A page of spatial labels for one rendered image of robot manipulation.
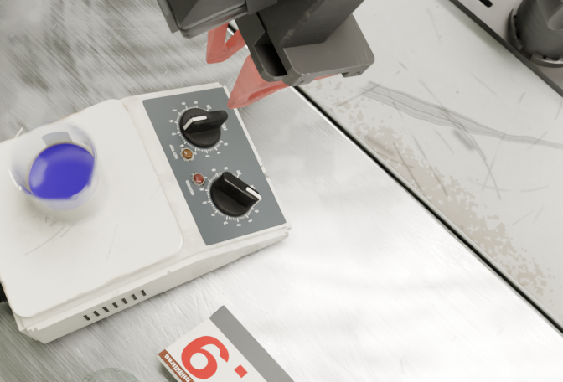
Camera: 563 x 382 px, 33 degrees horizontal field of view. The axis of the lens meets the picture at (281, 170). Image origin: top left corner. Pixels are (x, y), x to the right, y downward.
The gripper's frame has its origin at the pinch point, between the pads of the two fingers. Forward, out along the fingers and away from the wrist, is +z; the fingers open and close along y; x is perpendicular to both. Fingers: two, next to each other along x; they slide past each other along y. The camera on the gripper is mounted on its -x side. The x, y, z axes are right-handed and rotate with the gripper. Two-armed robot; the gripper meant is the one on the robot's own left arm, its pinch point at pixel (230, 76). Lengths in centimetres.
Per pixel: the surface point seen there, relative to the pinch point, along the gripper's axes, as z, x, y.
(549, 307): 1.8, 19.9, 22.0
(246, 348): 12.7, 1.0, 15.5
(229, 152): 7.3, 2.9, 2.4
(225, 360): 12.7, -1.1, 15.8
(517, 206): 1.0, 21.3, 14.1
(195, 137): 7.0, 0.5, 0.9
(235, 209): 7.0, 1.1, 6.8
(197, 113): 7.0, 1.5, -1.0
